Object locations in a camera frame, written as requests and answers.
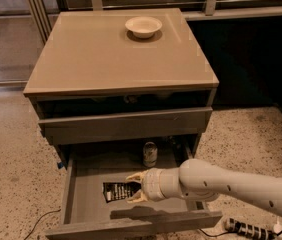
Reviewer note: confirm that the open grey middle drawer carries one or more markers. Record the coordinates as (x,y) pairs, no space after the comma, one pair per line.
(86,215)

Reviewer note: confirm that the closed grey top drawer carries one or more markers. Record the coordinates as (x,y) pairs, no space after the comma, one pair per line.
(85,129)

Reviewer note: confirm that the grey drawer cabinet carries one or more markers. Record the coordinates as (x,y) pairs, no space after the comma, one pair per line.
(92,65)

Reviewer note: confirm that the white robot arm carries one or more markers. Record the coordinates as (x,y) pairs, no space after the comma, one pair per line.
(196,179)

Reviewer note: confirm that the white ceramic bowl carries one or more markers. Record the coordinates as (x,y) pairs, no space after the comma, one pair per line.
(143,27)

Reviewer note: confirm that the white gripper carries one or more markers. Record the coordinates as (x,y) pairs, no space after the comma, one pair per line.
(153,184)

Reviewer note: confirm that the white wall plug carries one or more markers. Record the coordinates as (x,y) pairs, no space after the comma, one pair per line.
(277,228)

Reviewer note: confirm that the white can in drawer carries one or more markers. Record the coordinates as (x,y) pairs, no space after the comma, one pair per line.
(150,154)

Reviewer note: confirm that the black power strip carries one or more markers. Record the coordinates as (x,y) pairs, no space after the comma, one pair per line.
(247,230)

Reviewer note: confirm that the black rxbar chocolate wrapper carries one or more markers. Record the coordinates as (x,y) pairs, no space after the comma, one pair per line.
(114,191)

